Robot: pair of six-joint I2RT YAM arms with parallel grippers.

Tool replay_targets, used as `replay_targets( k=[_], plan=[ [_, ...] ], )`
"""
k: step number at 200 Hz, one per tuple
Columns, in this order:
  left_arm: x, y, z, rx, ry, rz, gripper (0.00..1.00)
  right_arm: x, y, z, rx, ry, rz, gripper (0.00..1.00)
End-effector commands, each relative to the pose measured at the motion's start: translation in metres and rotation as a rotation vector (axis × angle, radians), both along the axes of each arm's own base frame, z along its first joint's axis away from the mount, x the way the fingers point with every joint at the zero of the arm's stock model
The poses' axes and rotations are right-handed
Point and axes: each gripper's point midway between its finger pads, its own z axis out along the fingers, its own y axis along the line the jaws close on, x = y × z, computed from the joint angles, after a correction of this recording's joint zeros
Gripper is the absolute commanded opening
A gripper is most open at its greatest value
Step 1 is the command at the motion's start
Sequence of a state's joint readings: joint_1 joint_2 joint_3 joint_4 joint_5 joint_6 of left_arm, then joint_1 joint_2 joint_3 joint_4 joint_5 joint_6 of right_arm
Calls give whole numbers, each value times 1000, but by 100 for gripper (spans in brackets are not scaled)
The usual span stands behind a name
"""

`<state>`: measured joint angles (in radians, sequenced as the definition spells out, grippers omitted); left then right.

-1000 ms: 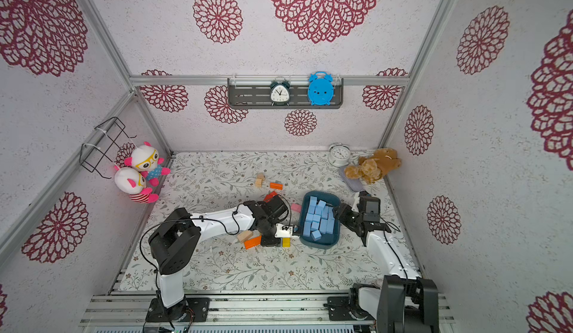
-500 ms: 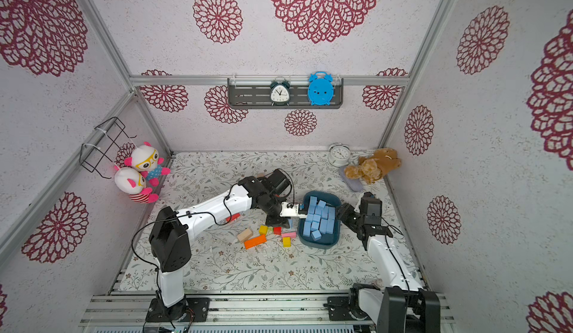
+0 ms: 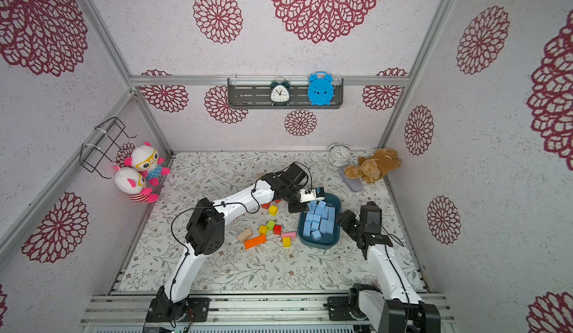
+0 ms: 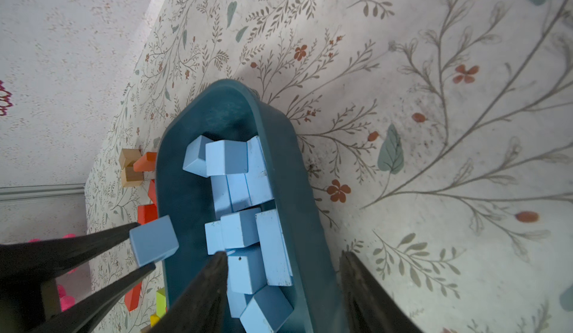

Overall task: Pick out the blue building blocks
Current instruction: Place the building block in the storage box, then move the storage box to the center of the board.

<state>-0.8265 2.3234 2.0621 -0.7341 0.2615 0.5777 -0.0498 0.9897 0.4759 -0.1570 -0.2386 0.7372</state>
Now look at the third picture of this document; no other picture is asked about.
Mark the dark green alarm clock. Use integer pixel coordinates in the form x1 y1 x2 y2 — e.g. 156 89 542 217
269 81 291 106

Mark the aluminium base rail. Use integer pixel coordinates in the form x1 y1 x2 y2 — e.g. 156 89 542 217
78 290 455 327

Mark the dark teal plastic tray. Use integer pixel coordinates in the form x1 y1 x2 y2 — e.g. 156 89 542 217
297 194 342 249

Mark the long orange block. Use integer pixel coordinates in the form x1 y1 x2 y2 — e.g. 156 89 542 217
244 234 267 249

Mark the blue alarm clock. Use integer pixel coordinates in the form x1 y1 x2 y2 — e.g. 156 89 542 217
307 72 334 106

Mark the long pink block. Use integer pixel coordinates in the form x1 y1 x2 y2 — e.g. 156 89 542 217
281 232 297 238

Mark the white plush with glasses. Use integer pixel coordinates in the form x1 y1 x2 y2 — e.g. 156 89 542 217
123 142 171 187

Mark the black wire basket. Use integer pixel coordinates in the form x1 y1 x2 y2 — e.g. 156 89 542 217
78 116 137 180

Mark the natural wood long block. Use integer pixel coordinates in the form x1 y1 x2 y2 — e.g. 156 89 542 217
237 228 254 243

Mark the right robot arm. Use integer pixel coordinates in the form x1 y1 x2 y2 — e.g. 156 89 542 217
329 202 442 332

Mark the grey wall shelf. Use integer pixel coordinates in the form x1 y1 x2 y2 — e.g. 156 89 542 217
227 79 344 110

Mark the white pink plush toy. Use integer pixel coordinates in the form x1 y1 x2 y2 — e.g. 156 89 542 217
113 166 159 204

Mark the grey fabric glasses case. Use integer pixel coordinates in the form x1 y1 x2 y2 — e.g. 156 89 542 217
339 165 363 192

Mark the brown teddy bear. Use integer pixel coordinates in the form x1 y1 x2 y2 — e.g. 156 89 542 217
344 148 401 185

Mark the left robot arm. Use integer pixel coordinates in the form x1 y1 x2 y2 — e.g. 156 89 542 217
156 161 313 314

